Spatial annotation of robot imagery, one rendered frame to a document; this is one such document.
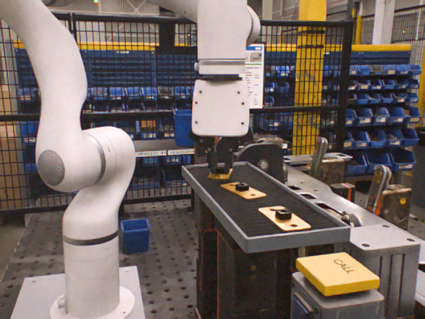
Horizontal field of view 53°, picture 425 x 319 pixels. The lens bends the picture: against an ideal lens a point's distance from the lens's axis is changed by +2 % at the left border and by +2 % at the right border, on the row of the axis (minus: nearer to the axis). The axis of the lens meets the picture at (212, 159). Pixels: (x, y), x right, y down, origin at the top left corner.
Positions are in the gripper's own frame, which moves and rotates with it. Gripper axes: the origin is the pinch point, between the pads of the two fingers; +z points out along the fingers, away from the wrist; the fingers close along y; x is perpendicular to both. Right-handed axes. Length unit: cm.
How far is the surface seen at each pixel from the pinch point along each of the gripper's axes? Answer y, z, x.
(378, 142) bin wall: 92, 46, 281
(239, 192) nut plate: 4.6, 2.1, -12.0
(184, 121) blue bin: -27, 5, 91
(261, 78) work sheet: 2, -11, 124
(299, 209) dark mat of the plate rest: 13.7, 2.3, -17.6
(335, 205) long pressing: 25.8, 18.3, 33.0
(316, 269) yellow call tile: 14.5, 2.3, -35.6
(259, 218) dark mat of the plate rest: 8.3, 2.4, -22.4
